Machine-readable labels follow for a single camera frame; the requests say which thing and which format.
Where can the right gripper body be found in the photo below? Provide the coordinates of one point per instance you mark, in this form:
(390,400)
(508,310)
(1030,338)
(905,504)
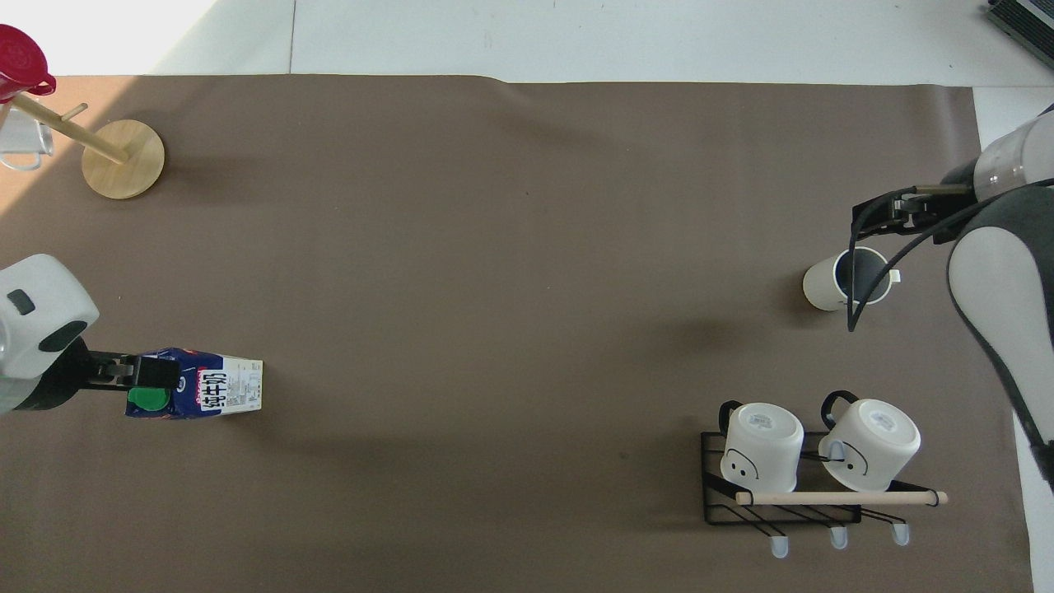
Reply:
(955,183)

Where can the wooden mug tree stand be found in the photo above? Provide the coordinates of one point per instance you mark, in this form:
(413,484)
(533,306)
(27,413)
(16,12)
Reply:
(128,165)

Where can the white mug with face print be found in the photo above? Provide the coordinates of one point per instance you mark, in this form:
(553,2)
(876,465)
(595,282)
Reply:
(874,445)
(762,449)

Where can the blue and white milk carton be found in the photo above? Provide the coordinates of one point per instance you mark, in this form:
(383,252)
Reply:
(226,383)

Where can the white cup with dark inside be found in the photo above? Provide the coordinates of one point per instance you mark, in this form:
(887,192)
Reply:
(822,284)

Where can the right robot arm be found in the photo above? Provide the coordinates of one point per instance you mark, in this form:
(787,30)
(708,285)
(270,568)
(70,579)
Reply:
(1000,296)

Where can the clear glass mug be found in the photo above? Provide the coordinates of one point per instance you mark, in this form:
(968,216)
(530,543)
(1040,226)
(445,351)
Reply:
(25,140)

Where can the dark grey device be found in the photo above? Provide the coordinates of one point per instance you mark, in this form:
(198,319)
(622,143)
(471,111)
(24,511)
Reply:
(1025,21)

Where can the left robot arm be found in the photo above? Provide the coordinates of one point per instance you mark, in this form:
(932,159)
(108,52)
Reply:
(37,317)

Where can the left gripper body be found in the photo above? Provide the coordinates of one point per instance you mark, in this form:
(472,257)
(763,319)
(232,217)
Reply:
(66,380)

